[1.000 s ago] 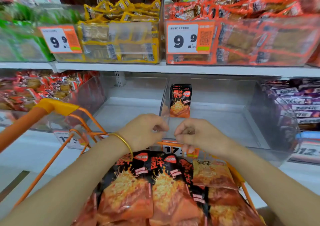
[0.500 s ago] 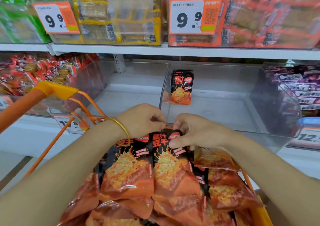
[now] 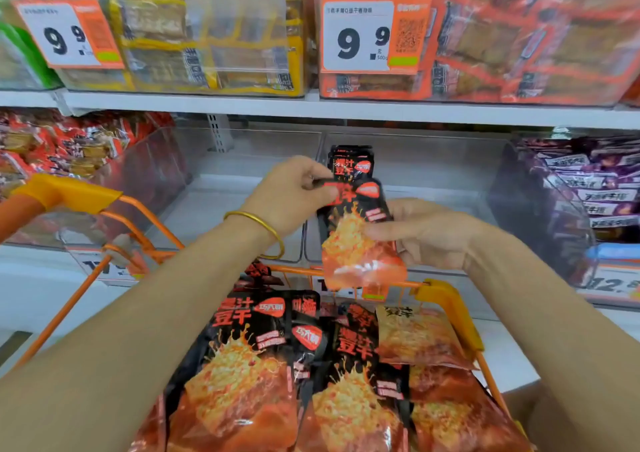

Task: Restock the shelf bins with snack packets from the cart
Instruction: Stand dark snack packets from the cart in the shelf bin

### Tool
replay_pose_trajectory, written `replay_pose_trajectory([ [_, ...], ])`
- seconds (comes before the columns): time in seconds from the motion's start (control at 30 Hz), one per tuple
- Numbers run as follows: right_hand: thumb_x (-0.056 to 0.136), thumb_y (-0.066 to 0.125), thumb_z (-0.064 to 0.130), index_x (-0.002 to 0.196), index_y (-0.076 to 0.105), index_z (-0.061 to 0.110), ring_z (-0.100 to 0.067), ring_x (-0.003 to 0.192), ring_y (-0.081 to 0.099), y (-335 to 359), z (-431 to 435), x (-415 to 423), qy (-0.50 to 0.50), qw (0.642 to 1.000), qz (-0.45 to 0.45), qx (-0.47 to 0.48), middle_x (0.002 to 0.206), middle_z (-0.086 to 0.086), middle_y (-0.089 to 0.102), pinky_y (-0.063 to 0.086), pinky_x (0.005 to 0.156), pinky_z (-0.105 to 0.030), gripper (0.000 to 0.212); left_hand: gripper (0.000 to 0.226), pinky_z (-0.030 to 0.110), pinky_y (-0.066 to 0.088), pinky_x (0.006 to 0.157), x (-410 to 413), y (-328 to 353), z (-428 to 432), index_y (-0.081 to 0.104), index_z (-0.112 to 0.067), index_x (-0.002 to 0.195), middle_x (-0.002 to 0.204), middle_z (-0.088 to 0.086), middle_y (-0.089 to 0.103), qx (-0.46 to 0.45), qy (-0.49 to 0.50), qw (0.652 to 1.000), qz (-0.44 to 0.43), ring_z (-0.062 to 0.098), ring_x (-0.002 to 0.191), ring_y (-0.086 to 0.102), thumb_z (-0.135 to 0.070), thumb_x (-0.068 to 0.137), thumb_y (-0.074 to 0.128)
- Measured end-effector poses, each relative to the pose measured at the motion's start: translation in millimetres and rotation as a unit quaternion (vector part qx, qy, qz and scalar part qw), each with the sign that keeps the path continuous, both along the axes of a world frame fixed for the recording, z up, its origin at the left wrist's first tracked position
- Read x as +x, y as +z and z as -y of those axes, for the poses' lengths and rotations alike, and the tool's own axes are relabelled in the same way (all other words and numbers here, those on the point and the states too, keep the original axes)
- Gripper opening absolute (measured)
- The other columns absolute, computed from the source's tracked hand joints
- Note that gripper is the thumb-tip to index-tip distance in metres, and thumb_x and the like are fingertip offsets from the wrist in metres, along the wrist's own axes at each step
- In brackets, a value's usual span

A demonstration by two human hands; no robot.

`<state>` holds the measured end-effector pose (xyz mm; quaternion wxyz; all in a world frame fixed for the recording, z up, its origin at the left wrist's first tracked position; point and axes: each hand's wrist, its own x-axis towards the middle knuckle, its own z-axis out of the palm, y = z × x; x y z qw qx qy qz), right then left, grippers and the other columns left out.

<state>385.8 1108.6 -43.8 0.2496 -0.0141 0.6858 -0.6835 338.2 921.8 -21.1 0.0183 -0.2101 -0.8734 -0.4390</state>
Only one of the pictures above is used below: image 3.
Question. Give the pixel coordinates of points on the orange shopping cart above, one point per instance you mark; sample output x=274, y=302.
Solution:
x=60, y=192

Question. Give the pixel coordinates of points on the white orange price tag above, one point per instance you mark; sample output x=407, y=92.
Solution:
x=360, y=37
x=65, y=32

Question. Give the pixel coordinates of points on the orange blue shelf price tag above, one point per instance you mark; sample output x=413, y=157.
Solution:
x=610, y=282

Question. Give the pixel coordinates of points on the stack of yellow trimmed packets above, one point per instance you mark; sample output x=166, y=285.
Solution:
x=220, y=47

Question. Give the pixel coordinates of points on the person's right forearm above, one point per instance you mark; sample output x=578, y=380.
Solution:
x=570, y=347

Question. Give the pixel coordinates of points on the pile of purple packets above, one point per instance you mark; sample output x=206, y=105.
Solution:
x=600, y=182

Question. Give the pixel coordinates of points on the person's right hand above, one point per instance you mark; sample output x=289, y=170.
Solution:
x=430, y=232

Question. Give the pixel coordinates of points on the person's left forearm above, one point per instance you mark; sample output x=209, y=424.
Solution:
x=120, y=367

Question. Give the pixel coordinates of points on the pile of red tan packets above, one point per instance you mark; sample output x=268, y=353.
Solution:
x=60, y=142

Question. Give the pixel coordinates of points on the person's left hand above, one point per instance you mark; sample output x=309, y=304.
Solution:
x=285, y=197

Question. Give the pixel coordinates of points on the pile of black orange snacks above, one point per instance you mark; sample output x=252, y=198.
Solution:
x=300, y=387

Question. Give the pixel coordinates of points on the stack of orange trimmed packets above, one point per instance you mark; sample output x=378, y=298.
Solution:
x=540, y=47

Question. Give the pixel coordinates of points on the stack of green packets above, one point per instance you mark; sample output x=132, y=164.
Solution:
x=20, y=62

